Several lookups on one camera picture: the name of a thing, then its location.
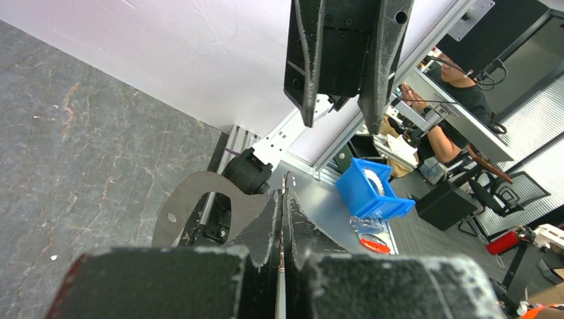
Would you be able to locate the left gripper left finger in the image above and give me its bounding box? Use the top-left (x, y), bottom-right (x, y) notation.
top-left (47, 191), bottom-right (282, 318)

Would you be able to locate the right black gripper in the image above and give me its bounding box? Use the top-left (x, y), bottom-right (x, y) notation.
top-left (283, 0), bottom-right (414, 134)

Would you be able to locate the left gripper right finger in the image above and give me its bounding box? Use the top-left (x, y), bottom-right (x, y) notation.
top-left (283, 190), bottom-right (503, 318)

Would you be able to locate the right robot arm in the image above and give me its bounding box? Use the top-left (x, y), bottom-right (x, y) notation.
top-left (222, 1), bottom-right (413, 195)

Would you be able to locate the blue plastic bin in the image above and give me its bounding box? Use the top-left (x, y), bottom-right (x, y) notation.
top-left (335, 158), bottom-right (415, 220)

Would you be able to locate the seated person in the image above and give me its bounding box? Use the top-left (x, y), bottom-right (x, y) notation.
top-left (398, 53), bottom-right (494, 165)

